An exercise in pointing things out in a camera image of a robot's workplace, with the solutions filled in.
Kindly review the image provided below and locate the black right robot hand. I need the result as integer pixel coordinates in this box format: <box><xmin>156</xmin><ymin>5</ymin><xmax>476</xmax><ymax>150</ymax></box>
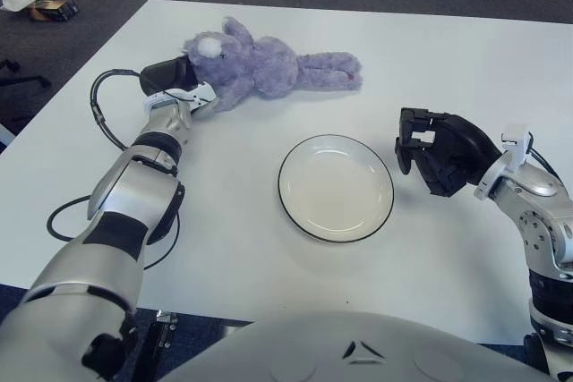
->
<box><xmin>393</xmin><ymin>107</ymin><xmax>502</xmax><ymax>198</ymax></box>

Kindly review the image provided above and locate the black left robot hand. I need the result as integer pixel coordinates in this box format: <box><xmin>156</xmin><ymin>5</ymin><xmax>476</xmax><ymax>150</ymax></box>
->
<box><xmin>139</xmin><ymin>54</ymin><xmax>201</xmax><ymax>97</ymax></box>

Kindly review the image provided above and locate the purple plush bear doll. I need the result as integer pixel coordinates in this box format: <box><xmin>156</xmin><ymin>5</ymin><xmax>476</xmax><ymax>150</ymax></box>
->
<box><xmin>182</xmin><ymin>16</ymin><xmax>363</xmax><ymax>113</ymax></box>

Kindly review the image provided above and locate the white plate with black rim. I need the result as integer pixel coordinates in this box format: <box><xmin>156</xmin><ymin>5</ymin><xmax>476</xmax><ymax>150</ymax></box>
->
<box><xmin>278</xmin><ymin>133</ymin><xmax>396</xmax><ymax>245</ymax></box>

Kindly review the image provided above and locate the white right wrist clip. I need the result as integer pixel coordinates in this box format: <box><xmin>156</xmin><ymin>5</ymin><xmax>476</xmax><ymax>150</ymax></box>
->
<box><xmin>500</xmin><ymin>122</ymin><xmax>536</xmax><ymax>173</ymax></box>

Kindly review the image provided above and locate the dark cardboard box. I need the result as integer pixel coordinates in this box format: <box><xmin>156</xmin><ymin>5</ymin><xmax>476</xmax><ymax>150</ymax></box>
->
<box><xmin>24</xmin><ymin>0</ymin><xmax>80</xmax><ymax>23</ymax></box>

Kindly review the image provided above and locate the black office chair base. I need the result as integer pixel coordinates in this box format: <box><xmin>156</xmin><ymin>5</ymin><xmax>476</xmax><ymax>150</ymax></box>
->
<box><xmin>0</xmin><ymin>58</ymin><xmax>53</xmax><ymax>128</ymax></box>

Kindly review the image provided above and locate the grey robot torso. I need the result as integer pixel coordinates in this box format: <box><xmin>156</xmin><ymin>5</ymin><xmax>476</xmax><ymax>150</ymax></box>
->
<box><xmin>156</xmin><ymin>310</ymin><xmax>556</xmax><ymax>382</ymax></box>

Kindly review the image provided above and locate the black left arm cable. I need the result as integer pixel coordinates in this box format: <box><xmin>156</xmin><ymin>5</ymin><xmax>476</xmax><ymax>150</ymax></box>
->
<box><xmin>47</xmin><ymin>68</ymin><xmax>181</xmax><ymax>272</ymax></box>

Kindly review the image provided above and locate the metal table bracket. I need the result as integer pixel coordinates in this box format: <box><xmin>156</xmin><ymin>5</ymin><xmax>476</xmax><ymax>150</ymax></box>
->
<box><xmin>142</xmin><ymin>310</ymin><xmax>180</xmax><ymax>382</ymax></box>

